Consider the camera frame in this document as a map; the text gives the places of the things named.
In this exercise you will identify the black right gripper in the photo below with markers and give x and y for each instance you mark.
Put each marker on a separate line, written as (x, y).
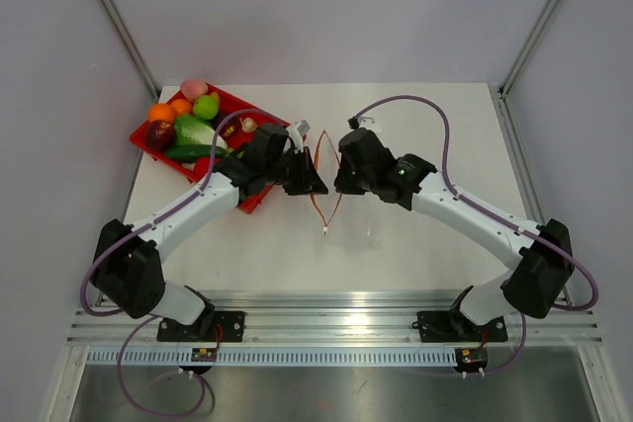
(343, 185)

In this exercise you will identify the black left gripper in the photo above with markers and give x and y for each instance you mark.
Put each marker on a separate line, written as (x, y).
(309, 181)

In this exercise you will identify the clear zip bag orange zipper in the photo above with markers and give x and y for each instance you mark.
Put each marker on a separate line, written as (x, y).
(345, 221)

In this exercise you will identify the dark green cucumber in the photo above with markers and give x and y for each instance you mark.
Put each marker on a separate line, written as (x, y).
(188, 153)

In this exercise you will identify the green lettuce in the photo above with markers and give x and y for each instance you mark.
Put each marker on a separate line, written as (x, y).
(191, 130)

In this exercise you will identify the dark red apple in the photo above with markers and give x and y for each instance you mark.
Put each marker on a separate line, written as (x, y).
(159, 136)

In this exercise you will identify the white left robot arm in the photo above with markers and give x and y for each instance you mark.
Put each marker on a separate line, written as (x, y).
(128, 265)

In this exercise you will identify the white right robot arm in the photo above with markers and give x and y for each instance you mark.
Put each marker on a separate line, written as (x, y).
(535, 274)

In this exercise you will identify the garlic bulb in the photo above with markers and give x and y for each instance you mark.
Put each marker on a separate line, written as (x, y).
(248, 125)

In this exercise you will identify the purple mangosteen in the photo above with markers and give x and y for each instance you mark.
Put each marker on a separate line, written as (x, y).
(231, 128)

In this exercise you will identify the red plastic tray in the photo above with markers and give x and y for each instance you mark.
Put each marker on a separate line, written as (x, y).
(228, 104)

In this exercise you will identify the green apple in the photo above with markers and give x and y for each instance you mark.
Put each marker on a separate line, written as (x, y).
(206, 107)

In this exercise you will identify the small orange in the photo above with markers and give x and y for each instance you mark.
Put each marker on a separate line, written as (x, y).
(181, 106)

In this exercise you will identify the pink peach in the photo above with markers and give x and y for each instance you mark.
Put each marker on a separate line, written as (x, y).
(193, 88)

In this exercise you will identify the large orange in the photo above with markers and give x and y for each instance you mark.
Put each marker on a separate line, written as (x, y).
(161, 112)

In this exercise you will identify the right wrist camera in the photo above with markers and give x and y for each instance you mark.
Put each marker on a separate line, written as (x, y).
(368, 123)

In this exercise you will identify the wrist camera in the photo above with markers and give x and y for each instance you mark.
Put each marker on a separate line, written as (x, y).
(368, 123)
(297, 132)

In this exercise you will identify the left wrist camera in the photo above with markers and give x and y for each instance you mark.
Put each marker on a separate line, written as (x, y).
(297, 132)

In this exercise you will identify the aluminium rail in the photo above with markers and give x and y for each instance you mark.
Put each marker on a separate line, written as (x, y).
(339, 319)

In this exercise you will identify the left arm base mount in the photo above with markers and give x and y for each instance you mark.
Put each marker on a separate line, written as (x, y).
(219, 325)

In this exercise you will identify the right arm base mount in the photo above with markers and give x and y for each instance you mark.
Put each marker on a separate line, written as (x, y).
(444, 326)

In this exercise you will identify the white cable duct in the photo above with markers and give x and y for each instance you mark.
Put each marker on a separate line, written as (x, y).
(433, 357)

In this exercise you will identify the right aluminium frame post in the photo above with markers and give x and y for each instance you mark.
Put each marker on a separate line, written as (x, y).
(537, 32)

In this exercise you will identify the aluminium frame post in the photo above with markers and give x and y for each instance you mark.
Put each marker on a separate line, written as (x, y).
(537, 32)
(117, 21)

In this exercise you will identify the left aluminium frame post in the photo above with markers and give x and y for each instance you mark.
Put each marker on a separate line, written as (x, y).
(117, 21)

